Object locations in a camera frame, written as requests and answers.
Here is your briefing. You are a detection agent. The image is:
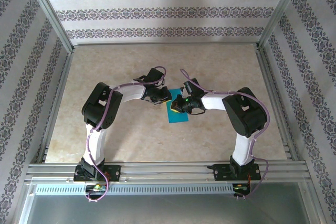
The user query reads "grey metal sheet panel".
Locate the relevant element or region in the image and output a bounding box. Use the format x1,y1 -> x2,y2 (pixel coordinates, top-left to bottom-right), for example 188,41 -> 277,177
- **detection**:
15,182 -> 325,224

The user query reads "thin black cable loop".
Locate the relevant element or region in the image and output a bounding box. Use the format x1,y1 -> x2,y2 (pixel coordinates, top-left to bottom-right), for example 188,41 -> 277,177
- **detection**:
188,105 -> 208,116

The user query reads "aluminium rear rail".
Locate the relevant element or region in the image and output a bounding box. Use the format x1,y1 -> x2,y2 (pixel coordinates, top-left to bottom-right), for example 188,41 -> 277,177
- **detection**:
72,41 -> 260,47

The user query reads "aluminium mounting rail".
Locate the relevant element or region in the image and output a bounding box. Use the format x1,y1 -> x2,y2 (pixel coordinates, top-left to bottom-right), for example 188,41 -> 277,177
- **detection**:
24,162 -> 312,184

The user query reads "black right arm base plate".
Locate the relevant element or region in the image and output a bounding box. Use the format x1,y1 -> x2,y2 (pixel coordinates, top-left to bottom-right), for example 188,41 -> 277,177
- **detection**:
213,163 -> 263,182

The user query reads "slotted grey cable duct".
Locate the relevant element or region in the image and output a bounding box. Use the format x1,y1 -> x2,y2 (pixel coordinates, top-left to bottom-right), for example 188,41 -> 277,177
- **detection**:
34,184 -> 235,196

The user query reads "aluminium side rail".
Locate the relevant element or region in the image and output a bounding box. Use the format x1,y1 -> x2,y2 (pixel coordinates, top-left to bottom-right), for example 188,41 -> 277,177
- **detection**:
256,47 -> 300,162
35,50 -> 76,164

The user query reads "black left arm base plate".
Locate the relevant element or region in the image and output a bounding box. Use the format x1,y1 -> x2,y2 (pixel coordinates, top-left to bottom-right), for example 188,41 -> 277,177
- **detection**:
73,165 -> 122,183

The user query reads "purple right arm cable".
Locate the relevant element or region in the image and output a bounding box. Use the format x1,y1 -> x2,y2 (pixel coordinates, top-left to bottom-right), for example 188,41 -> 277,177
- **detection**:
180,68 -> 271,201

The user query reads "aluminium frame post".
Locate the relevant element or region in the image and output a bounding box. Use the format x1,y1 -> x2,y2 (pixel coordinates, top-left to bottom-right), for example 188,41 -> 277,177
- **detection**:
22,0 -> 76,54
257,0 -> 308,50

